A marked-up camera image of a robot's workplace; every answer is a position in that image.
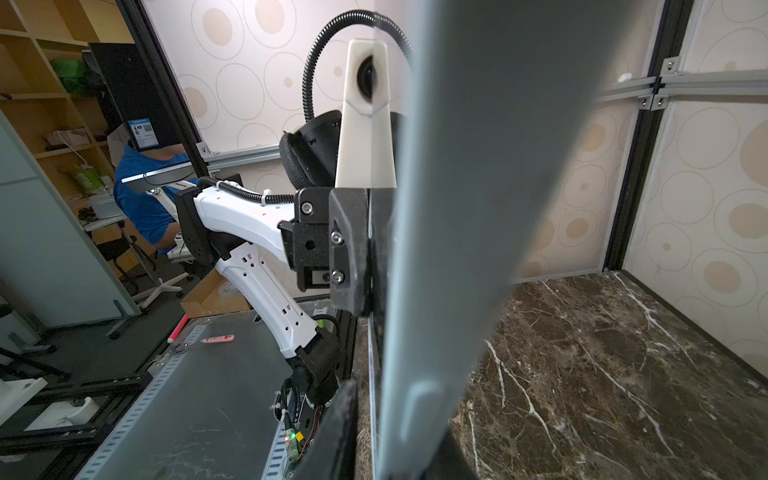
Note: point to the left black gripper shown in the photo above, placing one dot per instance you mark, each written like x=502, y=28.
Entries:
x=342, y=239

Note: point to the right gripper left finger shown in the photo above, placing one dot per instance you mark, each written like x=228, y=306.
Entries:
x=332, y=456

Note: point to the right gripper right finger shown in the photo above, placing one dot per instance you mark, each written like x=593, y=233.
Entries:
x=449, y=462

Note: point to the phone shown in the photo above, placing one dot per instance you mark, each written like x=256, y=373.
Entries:
x=499, y=94

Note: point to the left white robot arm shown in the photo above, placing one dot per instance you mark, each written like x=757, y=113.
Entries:
x=335, y=161

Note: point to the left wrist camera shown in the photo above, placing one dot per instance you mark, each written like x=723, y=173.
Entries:
x=366, y=154

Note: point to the silver aluminium left rail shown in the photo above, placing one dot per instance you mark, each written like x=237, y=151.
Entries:
x=217, y=161

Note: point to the silver aluminium rail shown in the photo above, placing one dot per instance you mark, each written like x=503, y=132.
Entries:
x=217, y=161
x=746, y=83

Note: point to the silver aluminium back rail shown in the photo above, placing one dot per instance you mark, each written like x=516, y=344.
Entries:
x=746, y=83

